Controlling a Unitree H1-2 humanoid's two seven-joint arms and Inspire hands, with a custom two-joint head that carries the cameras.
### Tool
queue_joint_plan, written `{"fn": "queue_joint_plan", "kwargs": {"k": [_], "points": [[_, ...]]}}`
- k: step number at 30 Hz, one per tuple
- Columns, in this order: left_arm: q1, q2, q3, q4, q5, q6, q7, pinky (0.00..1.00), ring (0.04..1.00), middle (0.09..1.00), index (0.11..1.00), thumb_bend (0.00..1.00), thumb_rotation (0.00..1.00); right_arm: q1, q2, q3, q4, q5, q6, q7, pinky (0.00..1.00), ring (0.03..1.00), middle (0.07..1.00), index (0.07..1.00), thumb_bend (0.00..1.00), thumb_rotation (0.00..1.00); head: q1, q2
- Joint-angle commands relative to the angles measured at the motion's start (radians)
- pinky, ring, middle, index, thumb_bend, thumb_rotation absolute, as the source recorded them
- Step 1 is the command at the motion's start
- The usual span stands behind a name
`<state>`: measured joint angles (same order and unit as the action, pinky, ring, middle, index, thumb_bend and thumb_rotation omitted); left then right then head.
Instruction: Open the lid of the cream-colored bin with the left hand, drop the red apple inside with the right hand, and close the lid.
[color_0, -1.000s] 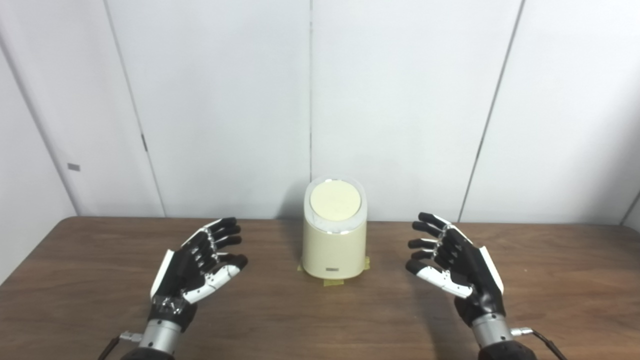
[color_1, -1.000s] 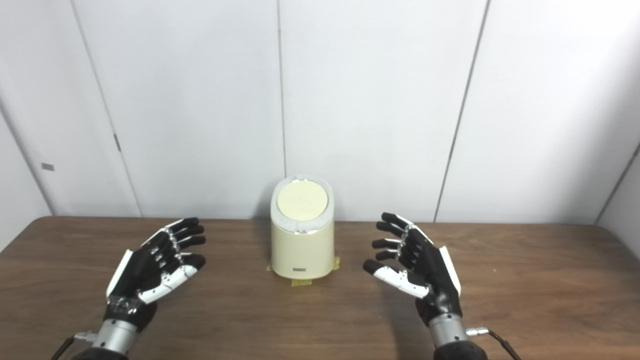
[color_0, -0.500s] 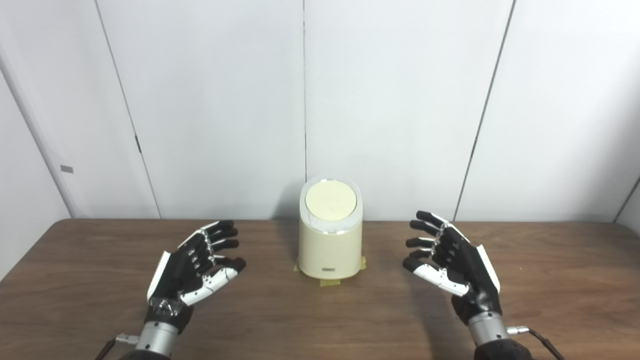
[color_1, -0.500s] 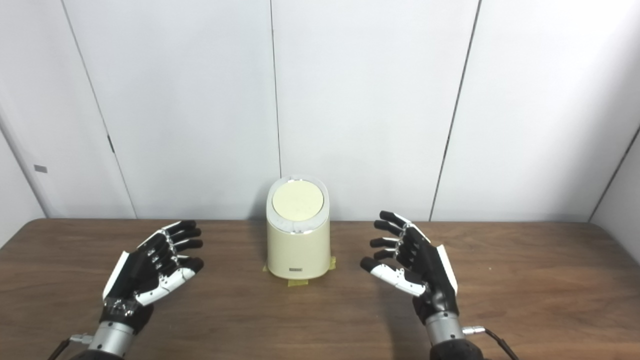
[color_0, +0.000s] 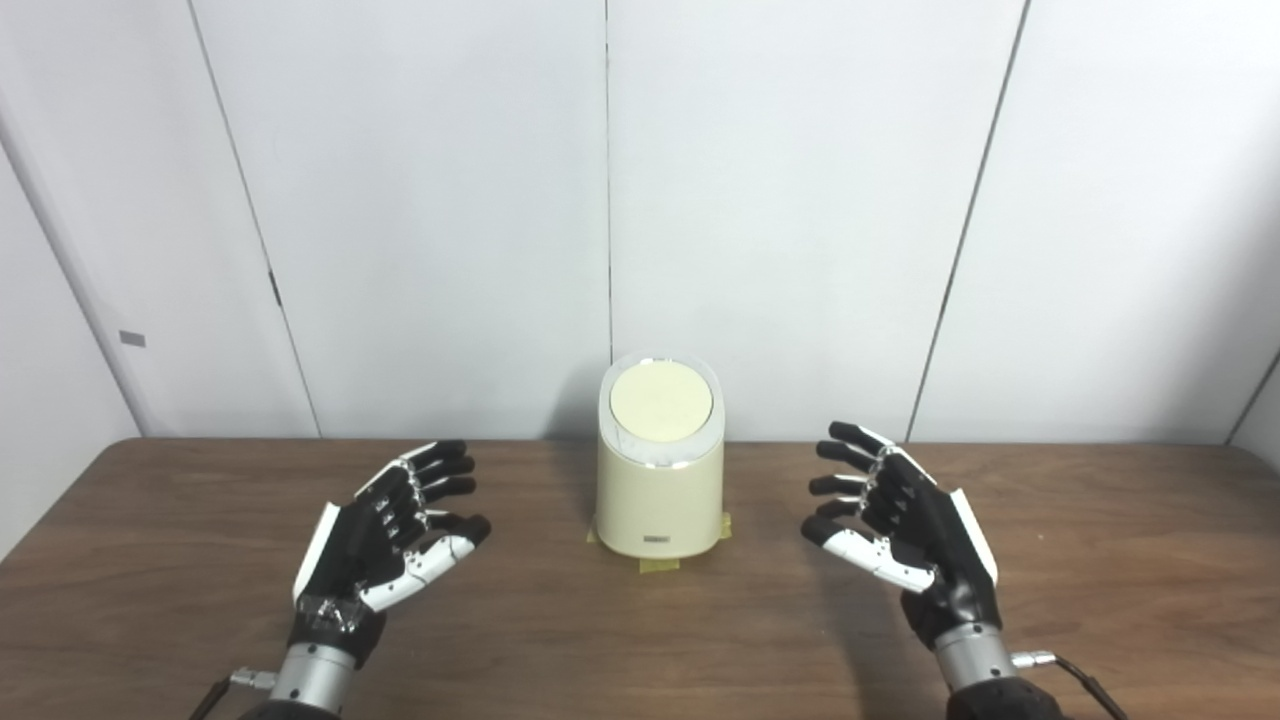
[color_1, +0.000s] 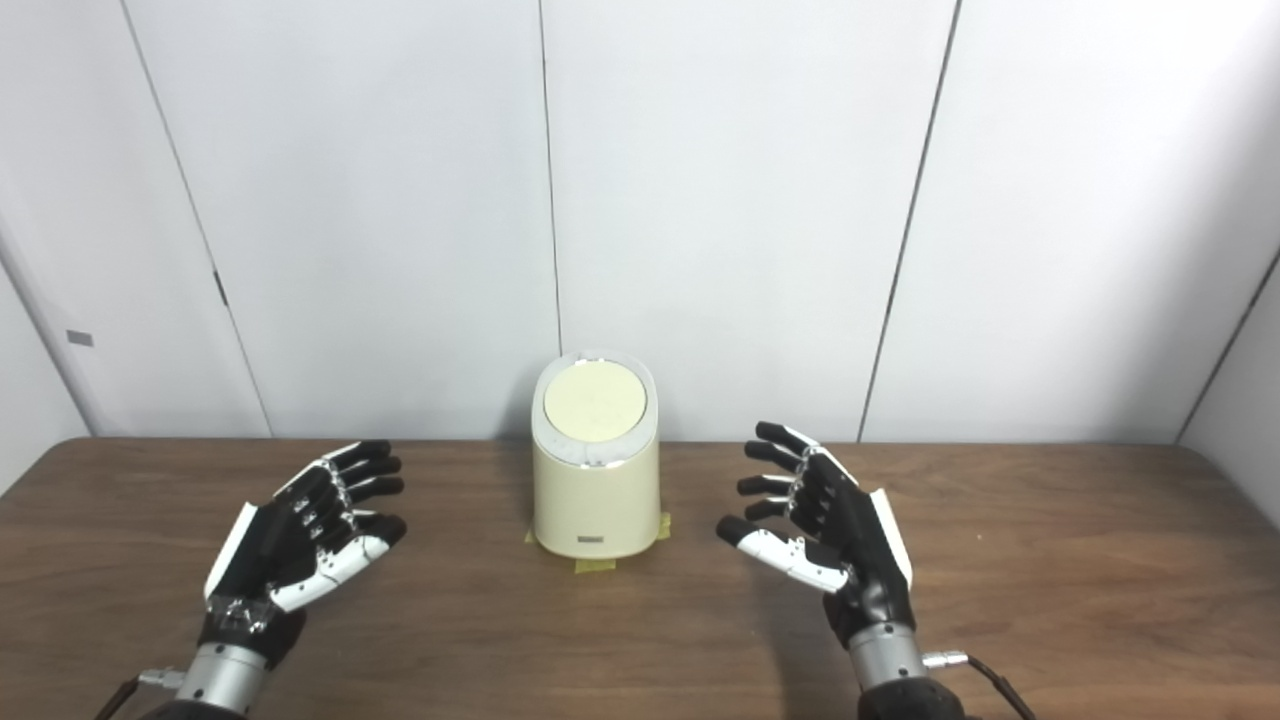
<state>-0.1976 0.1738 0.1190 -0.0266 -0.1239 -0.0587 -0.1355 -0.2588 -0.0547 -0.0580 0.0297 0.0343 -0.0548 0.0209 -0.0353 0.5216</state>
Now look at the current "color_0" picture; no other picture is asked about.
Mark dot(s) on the cream round bin lid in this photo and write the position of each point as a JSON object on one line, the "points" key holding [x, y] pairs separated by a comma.
{"points": [[661, 402]]}

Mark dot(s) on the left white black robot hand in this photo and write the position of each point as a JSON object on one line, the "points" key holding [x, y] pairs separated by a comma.
{"points": [[360, 550]]}

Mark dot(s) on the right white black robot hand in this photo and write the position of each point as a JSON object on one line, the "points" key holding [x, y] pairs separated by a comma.
{"points": [[930, 540]]}

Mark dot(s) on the cream-colored bin body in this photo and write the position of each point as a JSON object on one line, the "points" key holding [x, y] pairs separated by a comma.
{"points": [[660, 505]]}

